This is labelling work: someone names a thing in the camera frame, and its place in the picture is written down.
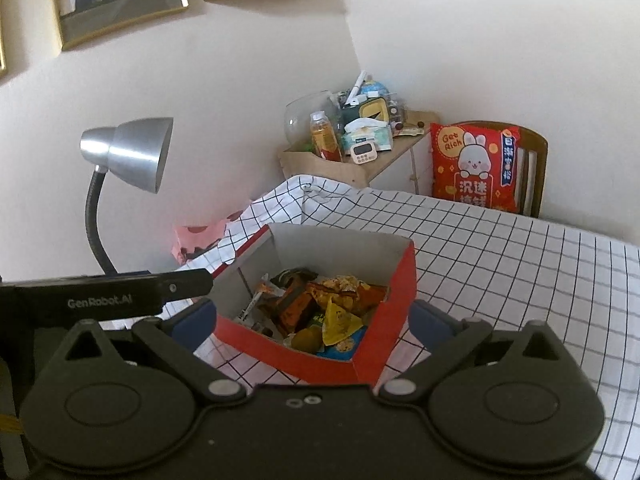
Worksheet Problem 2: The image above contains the large gold framed poster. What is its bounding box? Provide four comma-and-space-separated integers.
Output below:
50, 0, 190, 51

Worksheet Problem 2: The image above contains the black snack packet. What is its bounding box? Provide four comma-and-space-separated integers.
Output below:
270, 269, 319, 287

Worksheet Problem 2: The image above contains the brown wooden chair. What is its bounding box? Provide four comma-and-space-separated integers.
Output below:
452, 120, 549, 218

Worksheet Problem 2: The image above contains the white kitchen timer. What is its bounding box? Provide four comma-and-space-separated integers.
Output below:
348, 142, 378, 165

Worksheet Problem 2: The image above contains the yellow snack packet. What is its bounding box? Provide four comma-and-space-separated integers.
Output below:
320, 300, 369, 347

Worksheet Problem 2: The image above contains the red rabbit print pillow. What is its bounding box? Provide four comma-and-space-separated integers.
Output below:
430, 122, 522, 213

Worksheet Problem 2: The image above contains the silver desk lamp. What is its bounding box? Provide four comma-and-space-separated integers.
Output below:
80, 117, 175, 278

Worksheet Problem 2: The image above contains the green snack packet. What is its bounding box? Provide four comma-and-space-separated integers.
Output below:
290, 327, 324, 354

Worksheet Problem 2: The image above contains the yellow green desk clock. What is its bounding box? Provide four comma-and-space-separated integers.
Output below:
360, 99, 388, 122

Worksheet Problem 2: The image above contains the light wooden side cabinet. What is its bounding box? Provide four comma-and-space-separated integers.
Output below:
278, 110, 441, 196

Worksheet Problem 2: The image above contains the red cardboard box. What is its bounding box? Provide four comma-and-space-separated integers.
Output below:
192, 223, 417, 385

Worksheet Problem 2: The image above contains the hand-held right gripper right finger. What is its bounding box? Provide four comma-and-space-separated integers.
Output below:
378, 300, 583, 405

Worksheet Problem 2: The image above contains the white checkered tablecloth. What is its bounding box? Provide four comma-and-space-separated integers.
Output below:
177, 174, 640, 480

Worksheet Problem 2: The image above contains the orange drink bottle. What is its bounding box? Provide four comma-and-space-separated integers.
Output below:
309, 111, 343, 162

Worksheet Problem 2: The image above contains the orange yellow snack bag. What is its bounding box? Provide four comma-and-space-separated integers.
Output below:
305, 275, 389, 317

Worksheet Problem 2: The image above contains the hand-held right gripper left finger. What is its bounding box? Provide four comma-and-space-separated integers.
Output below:
39, 299, 248, 405

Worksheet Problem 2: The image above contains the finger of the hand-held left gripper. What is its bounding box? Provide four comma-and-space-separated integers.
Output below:
152, 268, 213, 306

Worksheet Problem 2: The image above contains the blue snack packet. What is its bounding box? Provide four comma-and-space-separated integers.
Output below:
316, 327, 369, 362

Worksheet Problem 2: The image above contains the pink printed bag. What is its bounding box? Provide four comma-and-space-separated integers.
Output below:
174, 205, 253, 263

